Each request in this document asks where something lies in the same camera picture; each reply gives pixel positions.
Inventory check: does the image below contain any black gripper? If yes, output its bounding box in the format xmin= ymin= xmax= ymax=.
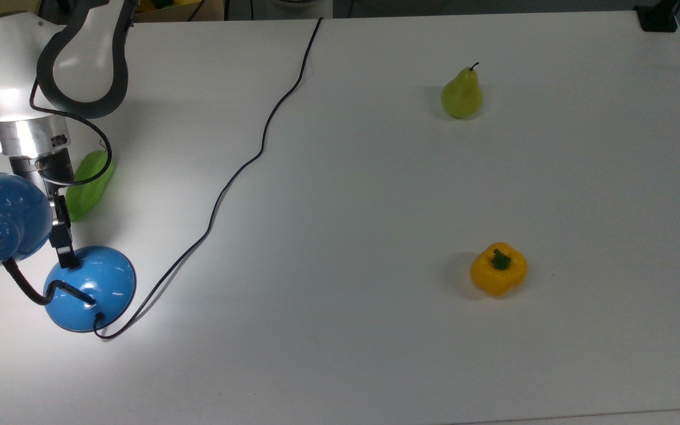
xmin=8 ymin=148 xmax=79 ymax=270

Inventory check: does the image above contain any blue desk lamp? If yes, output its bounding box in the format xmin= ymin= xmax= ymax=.
xmin=0 ymin=172 xmax=137 ymax=333

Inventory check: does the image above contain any light green gourd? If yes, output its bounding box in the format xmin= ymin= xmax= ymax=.
xmin=66 ymin=151 xmax=117 ymax=223

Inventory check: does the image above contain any brown cardboard box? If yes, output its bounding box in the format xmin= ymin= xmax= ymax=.
xmin=130 ymin=0 xmax=226 ymax=22

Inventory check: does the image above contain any green pear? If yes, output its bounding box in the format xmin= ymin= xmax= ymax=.
xmin=440 ymin=62 xmax=483 ymax=120

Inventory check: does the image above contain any yellow bell pepper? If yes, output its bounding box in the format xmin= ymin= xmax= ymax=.
xmin=470 ymin=242 xmax=528 ymax=298

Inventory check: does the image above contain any black table clamp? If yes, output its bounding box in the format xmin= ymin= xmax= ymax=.
xmin=634 ymin=0 xmax=680 ymax=32

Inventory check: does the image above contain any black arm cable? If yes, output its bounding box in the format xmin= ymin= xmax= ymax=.
xmin=29 ymin=77 xmax=113 ymax=187

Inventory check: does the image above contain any black lamp power cord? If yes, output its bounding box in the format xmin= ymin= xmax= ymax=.
xmin=93 ymin=18 xmax=324 ymax=341

